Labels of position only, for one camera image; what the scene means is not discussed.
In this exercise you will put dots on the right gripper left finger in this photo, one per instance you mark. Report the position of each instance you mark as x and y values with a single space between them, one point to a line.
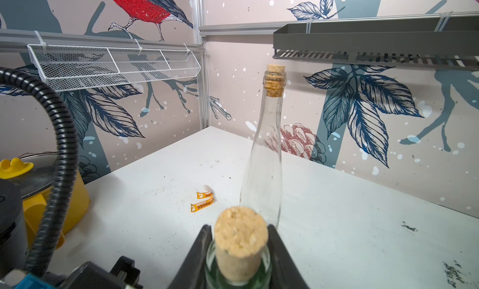
191 274

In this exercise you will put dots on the black hanging metal basket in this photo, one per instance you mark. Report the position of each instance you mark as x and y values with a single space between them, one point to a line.
437 41

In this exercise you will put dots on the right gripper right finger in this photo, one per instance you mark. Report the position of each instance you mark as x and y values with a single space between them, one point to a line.
285 274

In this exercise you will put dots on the white wire mesh basket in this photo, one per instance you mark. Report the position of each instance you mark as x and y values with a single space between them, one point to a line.
70 68

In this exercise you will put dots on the torn orange label piece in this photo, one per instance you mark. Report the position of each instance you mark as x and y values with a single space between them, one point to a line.
207 193

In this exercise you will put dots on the small corked glass bottle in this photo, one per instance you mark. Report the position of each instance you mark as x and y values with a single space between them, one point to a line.
238 257

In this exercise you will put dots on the tall corked glass bottle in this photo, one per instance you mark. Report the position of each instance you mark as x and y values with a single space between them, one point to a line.
262 188

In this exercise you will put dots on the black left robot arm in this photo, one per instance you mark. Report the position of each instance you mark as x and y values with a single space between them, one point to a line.
35 211

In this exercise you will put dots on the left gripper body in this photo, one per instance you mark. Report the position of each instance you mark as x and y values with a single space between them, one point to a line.
123 275

